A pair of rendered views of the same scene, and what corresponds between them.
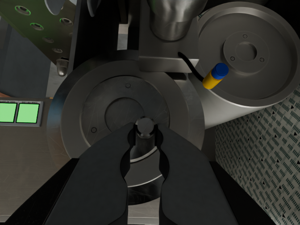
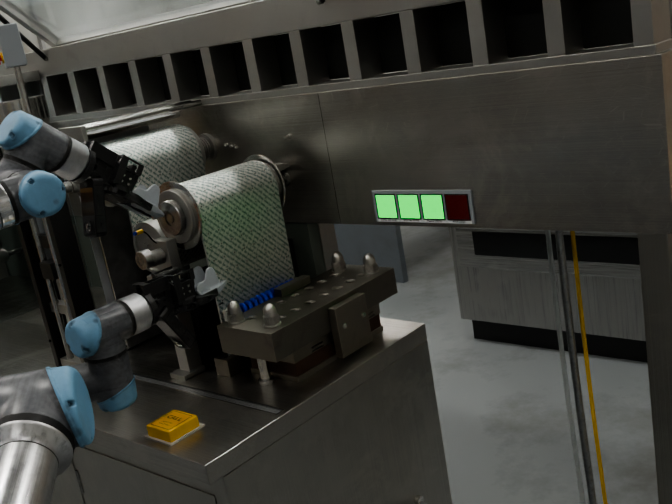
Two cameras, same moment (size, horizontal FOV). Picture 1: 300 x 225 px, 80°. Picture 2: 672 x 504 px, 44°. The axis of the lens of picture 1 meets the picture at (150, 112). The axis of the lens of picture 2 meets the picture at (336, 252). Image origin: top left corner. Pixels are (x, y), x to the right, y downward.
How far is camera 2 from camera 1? 1.68 m
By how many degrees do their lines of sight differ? 41
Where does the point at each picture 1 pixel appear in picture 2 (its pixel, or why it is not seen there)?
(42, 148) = (363, 163)
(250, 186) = (160, 170)
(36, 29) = (328, 293)
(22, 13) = (314, 301)
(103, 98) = (176, 225)
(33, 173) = (363, 135)
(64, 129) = (188, 212)
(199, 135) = not seen: hidden behind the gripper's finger
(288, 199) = not seen: hidden behind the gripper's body
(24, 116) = (388, 202)
